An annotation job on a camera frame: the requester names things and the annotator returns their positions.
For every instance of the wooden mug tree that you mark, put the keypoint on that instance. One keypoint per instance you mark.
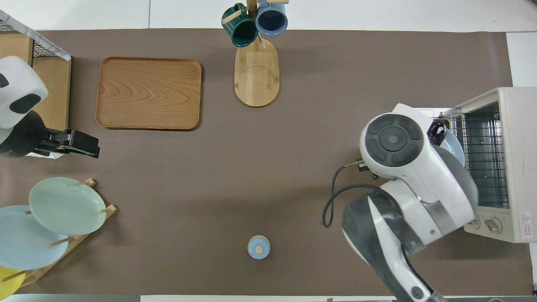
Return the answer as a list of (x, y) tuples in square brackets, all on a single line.
[(256, 79)]

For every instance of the yellow plate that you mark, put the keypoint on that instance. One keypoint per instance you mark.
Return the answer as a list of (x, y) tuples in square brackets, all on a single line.
[(8, 283)]

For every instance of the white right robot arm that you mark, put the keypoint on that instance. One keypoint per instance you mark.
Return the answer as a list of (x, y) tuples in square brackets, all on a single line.
[(402, 159)]

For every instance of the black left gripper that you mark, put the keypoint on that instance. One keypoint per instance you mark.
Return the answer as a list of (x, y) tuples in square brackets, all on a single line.
[(54, 140)]

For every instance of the wooden stepped shelf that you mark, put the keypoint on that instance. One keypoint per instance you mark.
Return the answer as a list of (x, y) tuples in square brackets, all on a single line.
[(54, 92)]

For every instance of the brown table mat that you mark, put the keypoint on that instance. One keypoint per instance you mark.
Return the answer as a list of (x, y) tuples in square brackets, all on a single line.
[(209, 188)]

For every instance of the white toaster oven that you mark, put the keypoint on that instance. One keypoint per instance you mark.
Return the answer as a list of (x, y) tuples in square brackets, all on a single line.
[(520, 159)]

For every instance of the wooden plate rack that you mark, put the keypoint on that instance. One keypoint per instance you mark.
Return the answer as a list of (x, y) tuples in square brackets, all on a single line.
[(90, 226)]

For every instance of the marbled white panel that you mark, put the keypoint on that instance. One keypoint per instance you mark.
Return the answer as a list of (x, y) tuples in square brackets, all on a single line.
[(42, 40)]

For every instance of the pale green plate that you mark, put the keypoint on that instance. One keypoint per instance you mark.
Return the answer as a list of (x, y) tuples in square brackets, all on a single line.
[(65, 205)]

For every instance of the small blue call bell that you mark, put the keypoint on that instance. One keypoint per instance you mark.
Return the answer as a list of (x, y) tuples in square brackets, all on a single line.
[(258, 247)]

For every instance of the blue ceramic mug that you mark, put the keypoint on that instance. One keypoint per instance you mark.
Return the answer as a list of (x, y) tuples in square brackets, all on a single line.
[(272, 19)]

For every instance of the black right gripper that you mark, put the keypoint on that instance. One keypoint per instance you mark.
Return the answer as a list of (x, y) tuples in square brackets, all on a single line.
[(436, 132)]

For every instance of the dark green ceramic mug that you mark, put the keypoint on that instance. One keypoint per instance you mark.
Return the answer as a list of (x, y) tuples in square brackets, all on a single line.
[(241, 31)]

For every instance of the light blue racked plate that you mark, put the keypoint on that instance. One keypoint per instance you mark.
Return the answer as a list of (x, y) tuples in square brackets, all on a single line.
[(25, 247)]

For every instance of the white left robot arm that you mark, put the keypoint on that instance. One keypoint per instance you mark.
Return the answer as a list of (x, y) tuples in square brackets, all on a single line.
[(16, 84)]

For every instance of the wooden serving tray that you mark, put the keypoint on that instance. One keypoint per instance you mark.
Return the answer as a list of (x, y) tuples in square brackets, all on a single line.
[(147, 92)]

